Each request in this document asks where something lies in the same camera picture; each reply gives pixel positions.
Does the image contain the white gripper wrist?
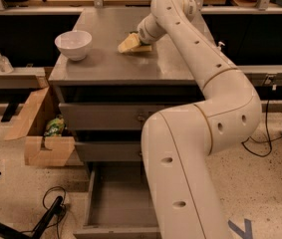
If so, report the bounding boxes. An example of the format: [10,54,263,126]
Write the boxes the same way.
[118,14,166,53]

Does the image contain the green and yellow sponge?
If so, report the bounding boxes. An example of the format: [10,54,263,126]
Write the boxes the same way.
[132,33,151,52]

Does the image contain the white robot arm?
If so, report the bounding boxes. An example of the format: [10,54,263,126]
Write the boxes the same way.
[119,0,262,239]

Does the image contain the grey wooden drawer cabinet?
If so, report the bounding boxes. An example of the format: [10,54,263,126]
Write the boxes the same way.
[48,7,228,184]

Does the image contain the grey top drawer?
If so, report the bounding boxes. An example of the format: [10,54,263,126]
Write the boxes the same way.
[59,103,164,130]

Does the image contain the grey middle drawer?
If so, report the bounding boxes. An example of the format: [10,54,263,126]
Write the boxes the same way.
[75,141,141,162]

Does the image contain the grey open bottom drawer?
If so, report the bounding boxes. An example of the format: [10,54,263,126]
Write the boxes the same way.
[74,161,161,239]

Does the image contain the white ceramic bowl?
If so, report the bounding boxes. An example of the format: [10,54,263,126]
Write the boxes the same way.
[55,30,93,61]

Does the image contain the small white pump bottle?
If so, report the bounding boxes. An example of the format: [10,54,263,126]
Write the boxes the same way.
[217,41,225,53]

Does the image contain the green snack bag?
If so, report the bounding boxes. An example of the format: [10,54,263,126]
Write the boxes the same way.
[44,115,65,137]

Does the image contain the brown cardboard box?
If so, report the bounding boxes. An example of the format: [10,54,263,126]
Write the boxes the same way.
[5,88,83,167]

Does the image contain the clear sanitizer bottle right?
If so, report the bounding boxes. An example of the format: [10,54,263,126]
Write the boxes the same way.
[0,54,14,74]

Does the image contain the black chair base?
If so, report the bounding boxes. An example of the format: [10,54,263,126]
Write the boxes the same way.
[0,152,65,239]

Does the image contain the black cable on floor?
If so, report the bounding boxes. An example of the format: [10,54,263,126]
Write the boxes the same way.
[20,185,69,239]

